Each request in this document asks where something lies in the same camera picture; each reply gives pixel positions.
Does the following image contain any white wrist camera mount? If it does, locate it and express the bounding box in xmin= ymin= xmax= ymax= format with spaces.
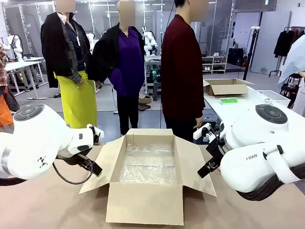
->
xmin=193 ymin=123 xmax=212 ymax=141

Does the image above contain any white desk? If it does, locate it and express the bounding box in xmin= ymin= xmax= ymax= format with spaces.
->
xmin=4 ymin=56 xmax=48 ymax=100

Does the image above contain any person's left hand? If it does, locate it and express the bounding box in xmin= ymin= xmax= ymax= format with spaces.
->
xmin=194 ymin=116 xmax=204 ymax=131

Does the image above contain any white side table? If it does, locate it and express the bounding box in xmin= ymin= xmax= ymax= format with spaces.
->
xmin=203 ymin=80 xmax=305 ymax=126

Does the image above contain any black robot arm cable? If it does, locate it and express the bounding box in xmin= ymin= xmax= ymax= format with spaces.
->
xmin=52 ymin=158 xmax=94 ymax=185

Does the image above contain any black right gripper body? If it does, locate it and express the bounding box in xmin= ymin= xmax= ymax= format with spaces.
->
xmin=205 ymin=135 xmax=226 ymax=173

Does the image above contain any open brown cardboard box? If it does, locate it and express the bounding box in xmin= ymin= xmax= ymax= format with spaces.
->
xmin=79 ymin=128 xmax=217 ymax=226

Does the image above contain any mannequin with purple shirt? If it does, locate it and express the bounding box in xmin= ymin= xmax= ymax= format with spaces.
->
xmin=91 ymin=0 xmax=146 ymax=136

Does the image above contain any mannequin with yellow skirt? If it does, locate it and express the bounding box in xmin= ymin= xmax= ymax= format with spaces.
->
xmin=40 ymin=0 xmax=99 ymax=129

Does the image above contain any small open cardboard box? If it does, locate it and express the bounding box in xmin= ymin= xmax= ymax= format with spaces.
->
xmin=203 ymin=78 xmax=257 ymax=96

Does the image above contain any person in maroon sweater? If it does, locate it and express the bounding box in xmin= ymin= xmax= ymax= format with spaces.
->
xmin=161 ymin=0 xmax=210 ymax=144

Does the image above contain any black bag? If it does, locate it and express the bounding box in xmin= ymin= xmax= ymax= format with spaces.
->
xmin=227 ymin=47 xmax=246 ymax=67

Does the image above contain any white plastic basket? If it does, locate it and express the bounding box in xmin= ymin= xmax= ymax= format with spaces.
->
xmin=257 ymin=90 xmax=292 ymax=107

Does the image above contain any black tripod stand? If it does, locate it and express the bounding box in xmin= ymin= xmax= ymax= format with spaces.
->
xmin=242 ymin=26 xmax=261 ymax=81

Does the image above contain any pale blue hanging garment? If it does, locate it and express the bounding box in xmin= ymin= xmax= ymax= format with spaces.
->
xmin=277 ymin=34 xmax=305 ymax=85

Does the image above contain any clothes rack with dark garments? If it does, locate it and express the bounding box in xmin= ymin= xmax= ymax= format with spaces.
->
xmin=273 ymin=26 xmax=305 ymax=65

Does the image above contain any clear bubble wrap sheet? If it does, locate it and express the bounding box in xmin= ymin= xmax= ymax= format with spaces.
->
xmin=118 ymin=143 xmax=179 ymax=185

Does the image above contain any white shoe rack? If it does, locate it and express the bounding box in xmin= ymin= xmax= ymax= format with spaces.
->
xmin=202 ymin=54 xmax=228 ymax=74

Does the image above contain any person in plaid shirt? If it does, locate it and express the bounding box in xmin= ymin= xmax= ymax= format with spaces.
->
xmin=0 ymin=42 xmax=21 ymax=127

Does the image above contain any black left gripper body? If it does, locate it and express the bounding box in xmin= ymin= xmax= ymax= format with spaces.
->
xmin=56 ymin=152 xmax=96 ymax=172

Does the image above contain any grey stool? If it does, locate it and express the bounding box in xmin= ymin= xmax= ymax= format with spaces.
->
xmin=152 ymin=80 xmax=162 ymax=102

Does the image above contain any green flat pack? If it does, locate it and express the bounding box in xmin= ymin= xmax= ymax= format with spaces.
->
xmin=220 ymin=97 xmax=240 ymax=105

